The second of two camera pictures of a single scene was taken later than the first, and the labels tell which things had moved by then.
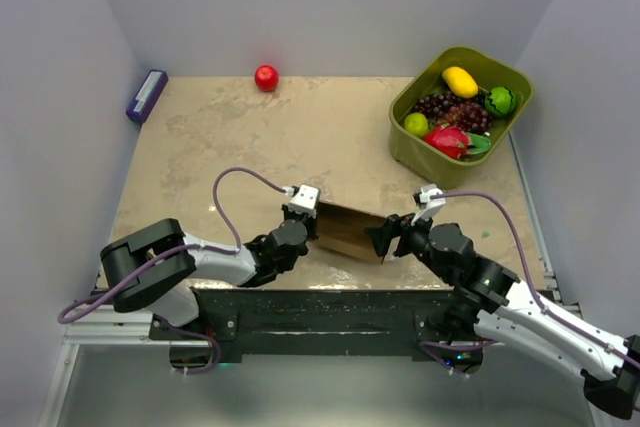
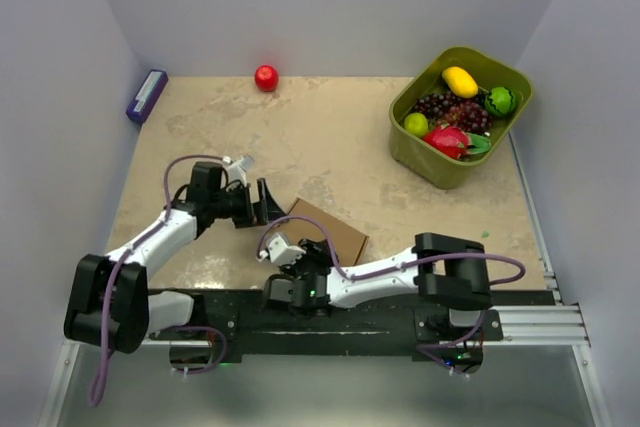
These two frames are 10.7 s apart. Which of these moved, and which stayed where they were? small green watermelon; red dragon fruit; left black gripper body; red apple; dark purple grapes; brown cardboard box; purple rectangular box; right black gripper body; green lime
Moved: brown cardboard box; left black gripper body; right black gripper body
Stayed: green lime; red apple; small green watermelon; red dragon fruit; dark purple grapes; purple rectangular box
